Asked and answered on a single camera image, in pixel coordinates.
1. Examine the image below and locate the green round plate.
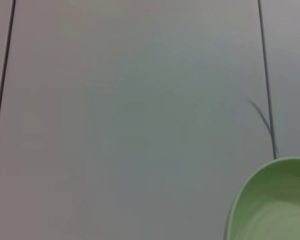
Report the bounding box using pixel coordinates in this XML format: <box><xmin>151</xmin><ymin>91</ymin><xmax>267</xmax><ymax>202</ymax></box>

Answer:
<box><xmin>224</xmin><ymin>156</ymin><xmax>300</xmax><ymax>240</ymax></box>

